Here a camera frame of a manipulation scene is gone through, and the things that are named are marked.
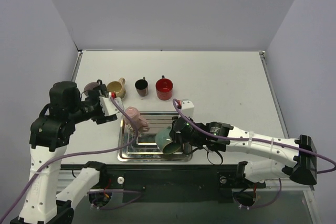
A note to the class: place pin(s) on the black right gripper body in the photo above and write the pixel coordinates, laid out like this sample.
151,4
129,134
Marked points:
177,132

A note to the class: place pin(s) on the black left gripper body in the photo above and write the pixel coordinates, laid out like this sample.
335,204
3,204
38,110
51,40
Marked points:
101,91

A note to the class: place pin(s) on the teal glazed mug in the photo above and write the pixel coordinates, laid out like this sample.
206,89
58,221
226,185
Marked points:
165,143

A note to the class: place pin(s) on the lilac mug black handle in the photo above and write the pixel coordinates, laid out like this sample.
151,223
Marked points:
93,86

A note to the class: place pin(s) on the beige round mug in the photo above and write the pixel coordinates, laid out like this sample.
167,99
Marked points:
118,87

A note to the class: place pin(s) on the pink faceted mug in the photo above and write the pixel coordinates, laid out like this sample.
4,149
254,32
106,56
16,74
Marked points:
136,117

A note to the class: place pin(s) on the red mug black handle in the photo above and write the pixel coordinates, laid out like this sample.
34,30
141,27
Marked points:
164,88

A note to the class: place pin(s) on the brown glazed mug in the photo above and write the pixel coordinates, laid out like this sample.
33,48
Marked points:
141,86

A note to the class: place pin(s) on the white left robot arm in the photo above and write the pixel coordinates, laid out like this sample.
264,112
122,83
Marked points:
49,137

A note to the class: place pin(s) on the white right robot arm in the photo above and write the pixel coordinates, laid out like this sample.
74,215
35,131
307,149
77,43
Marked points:
292,158

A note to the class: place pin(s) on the shiny steel tray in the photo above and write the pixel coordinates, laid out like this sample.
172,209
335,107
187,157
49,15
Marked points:
145,149

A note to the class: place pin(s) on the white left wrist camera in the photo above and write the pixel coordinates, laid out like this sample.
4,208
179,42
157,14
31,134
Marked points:
111,106

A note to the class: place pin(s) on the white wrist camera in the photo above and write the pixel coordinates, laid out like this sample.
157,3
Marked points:
111,106
186,107

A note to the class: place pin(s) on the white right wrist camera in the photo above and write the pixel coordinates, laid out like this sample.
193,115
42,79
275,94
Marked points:
186,107

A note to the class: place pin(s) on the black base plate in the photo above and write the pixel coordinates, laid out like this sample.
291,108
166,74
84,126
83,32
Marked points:
179,183

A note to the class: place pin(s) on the aluminium frame rail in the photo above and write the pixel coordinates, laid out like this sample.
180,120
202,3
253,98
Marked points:
239,88

